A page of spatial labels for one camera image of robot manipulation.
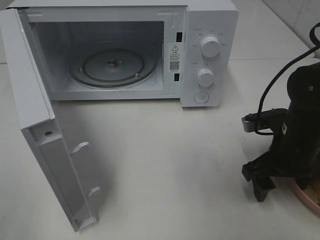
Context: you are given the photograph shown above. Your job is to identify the glass microwave turntable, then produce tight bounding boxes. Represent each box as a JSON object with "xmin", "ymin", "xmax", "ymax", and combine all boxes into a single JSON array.
[{"xmin": 69, "ymin": 48, "xmax": 158, "ymax": 89}]

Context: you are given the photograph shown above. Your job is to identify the pink round plate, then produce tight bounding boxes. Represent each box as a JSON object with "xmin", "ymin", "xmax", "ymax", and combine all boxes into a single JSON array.
[{"xmin": 287, "ymin": 178, "xmax": 320, "ymax": 217}]

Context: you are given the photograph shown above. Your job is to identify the white microwave door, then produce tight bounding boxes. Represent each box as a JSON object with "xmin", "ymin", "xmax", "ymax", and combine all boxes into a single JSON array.
[{"xmin": 0, "ymin": 8, "xmax": 97, "ymax": 232}]

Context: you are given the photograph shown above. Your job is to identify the white warning label sticker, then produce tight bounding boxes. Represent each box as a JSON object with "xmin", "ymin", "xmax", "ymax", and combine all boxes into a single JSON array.
[{"xmin": 167, "ymin": 42, "xmax": 184, "ymax": 73}]

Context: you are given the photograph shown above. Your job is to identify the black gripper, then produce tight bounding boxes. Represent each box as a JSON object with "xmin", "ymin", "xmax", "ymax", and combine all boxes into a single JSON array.
[{"xmin": 242, "ymin": 113, "xmax": 320, "ymax": 202}]

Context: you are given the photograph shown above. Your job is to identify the white microwave oven body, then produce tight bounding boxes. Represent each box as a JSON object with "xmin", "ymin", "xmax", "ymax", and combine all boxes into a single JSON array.
[{"xmin": 3, "ymin": 0, "xmax": 239, "ymax": 108}]

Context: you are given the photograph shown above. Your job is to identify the round door release button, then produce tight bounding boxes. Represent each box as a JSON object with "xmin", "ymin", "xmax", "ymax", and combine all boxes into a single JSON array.
[{"xmin": 194, "ymin": 91, "xmax": 209, "ymax": 104}]

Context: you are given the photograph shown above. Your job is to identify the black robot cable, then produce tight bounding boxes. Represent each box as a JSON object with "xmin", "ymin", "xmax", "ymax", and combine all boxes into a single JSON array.
[{"xmin": 247, "ymin": 22, "xmax": 320, "ymax": 137}]

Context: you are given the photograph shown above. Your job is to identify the upper white power knob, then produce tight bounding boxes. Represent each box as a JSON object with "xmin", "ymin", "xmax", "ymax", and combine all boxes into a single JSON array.
[{"xmin": 200, "ymin": 35, "xmax": 221, "ymax": 58}]

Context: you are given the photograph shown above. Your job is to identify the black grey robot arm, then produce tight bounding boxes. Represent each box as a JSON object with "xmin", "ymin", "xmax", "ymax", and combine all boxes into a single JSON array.
[{"xmin": 241, "ymin": 63, "xmax": 320, "ymax": 202}]

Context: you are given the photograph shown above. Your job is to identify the lower white timer knob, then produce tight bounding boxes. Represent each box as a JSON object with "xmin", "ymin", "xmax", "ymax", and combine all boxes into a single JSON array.
[{"xmin": 196, "ymin": 68, "xmax": 216, "ymax": 87}]

